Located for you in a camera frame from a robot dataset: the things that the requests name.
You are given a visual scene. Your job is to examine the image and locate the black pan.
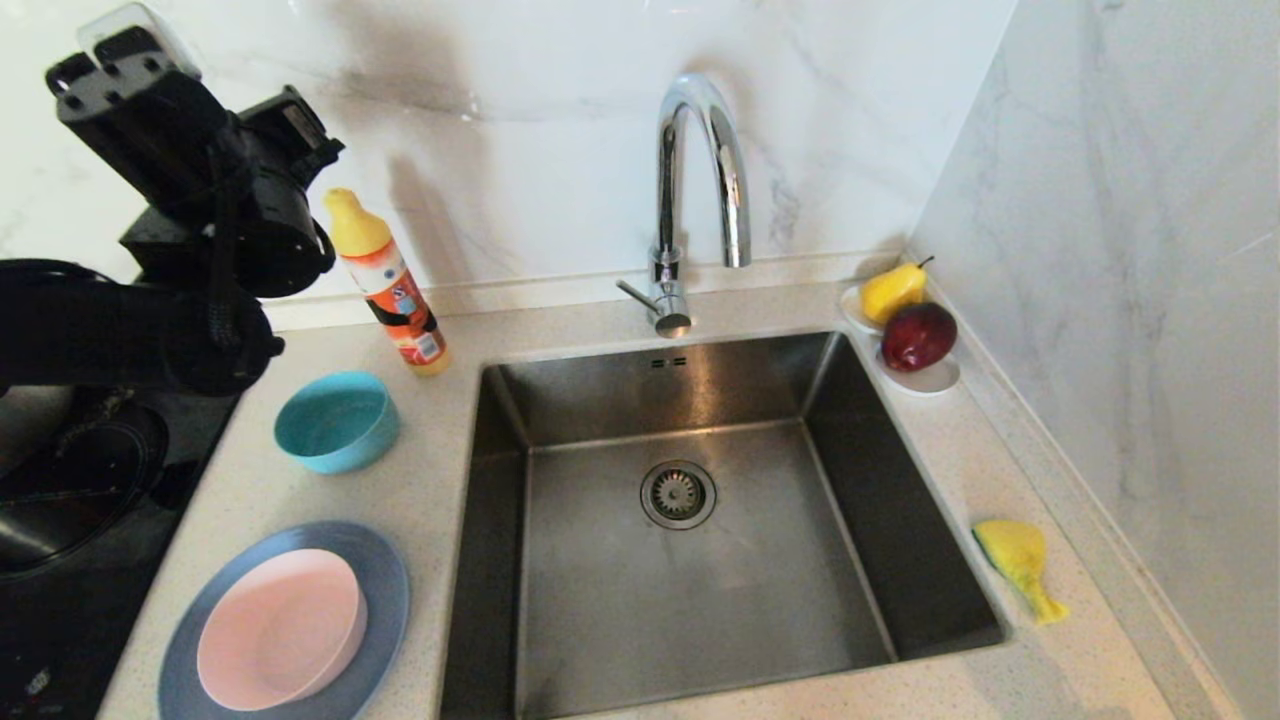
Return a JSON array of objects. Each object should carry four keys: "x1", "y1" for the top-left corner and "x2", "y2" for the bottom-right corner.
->
[{"x1": 0, "y1": 405, "x2": 171, "y2": 576}]

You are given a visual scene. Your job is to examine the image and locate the teal bowl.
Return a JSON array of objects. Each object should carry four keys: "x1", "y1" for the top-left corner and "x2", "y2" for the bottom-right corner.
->
[{"x1": 274, "y1": 371, "x2": 401, "y2": 475}]

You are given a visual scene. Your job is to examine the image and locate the yellow pear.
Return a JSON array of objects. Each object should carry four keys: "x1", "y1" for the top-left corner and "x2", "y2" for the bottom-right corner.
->
[{"x1": 862, "y1": 256, "x2": 935, "y2": 326}]

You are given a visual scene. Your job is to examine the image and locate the yellow sponge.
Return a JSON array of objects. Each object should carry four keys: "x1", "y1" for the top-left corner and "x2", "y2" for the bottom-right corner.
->
[{"x1": 972, "y1": 519, "x2": 1069, "y2": 626}]

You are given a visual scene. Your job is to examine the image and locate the pink bowl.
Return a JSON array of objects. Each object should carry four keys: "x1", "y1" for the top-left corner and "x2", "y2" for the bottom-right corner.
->
[{"x1": 196, "y1": 548, "x2": 368, "y2": 712}]

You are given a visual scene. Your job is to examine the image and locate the clear-cased left wrist camera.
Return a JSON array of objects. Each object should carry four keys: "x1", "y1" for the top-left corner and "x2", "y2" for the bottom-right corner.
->
[{"x1": 75, "y1": 2, "x2": 203, "y2": 86}]

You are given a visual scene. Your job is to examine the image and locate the blue-grey plate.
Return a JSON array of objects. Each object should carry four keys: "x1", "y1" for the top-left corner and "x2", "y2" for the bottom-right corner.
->
[{"x1": 158, "y1": 520, "x2": 411, "y2": 720}]

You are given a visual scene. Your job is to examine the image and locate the orange yellow-capped detergent bottle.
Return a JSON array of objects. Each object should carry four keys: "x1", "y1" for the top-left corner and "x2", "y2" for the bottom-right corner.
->
[{"x1": 322, "y1": 187, "x2": 451, "y2": 377}]

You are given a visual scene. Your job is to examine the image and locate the black induction cooktop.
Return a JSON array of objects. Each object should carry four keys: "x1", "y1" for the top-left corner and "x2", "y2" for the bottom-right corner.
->
[{"x1": 0, "y1": 385, "x2": 243, "y2": 720}]

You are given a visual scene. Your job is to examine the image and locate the dark red apple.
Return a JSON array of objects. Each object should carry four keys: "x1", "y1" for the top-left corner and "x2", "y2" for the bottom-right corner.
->
[{"x1": 882, "y1": 302, "x2": 959, "y2": 373}]

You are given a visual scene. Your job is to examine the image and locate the chrome gooseneck faucet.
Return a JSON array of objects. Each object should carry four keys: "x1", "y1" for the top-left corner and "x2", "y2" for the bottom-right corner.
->
[{"x1": 617, "y1": 74, "x2": 753, "y2": 339}]

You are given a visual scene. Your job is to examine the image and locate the small white dish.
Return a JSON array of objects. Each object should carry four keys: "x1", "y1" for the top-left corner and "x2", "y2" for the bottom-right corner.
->
[
  {"x1": 878, "y1": 343, "x2": 962, "y2": 397},
  {"x1": 839, "y1": 285, "x2": 888, "y2": 334}
]

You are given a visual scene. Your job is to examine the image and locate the stainless steel sink basin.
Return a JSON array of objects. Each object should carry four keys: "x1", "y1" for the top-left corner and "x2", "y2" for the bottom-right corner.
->
[{"x1": 438, "y1": 331, "x2": 1007, "y2": 720}]

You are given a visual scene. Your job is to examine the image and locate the round metal drain strainer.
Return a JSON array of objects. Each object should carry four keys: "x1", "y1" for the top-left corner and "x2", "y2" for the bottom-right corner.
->
[{"x1": 640, "y1": 460, "x2": 718, "y2": 531}]

